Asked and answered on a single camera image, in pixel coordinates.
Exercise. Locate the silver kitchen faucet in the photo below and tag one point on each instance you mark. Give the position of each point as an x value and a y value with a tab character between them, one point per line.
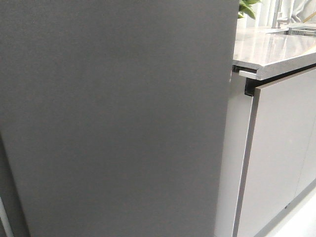
278	20

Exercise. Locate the steel sink with grate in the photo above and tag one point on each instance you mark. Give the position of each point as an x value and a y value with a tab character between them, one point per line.
303	30

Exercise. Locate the green potted plant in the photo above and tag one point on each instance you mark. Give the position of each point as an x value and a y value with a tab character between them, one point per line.
245	8

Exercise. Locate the grey kitchen cabinet unit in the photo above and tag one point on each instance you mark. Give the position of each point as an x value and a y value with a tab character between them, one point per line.
269	154

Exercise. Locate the grey stone countertop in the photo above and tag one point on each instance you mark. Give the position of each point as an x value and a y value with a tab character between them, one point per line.
262	53

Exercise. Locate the wooden dish rack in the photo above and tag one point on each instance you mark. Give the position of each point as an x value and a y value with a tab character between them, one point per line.
309	17

